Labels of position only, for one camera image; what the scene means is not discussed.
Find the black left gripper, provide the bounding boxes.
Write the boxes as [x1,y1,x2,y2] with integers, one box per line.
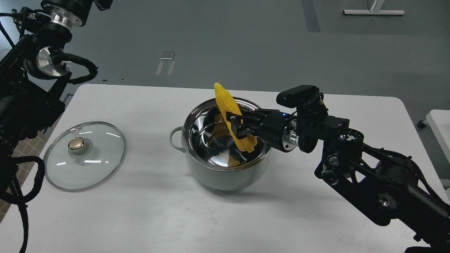
[41,0,113,27]

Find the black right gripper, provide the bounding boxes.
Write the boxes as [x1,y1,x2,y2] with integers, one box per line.
[226,109,297,153]

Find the yellow corn cob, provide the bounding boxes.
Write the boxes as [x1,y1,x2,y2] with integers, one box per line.
[214,82,257,153]

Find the glass pot lid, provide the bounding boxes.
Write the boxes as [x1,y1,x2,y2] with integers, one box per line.
[44,121,126,192]

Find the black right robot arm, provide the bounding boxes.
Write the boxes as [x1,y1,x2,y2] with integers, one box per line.
[221,85,450,253]

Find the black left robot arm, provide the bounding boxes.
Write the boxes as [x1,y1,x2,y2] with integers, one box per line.
[0,0,113,253]

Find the grey cooking pot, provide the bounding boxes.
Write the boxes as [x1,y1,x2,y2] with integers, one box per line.
[169,99,271,191]

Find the white desk foot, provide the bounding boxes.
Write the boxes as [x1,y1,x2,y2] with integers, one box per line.
[342,0,405,16]

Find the brown checked cloth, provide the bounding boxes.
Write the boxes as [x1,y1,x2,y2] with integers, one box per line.
[12,117,61,186]

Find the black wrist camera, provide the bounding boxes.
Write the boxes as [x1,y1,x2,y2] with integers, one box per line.
[276,85,319,108]

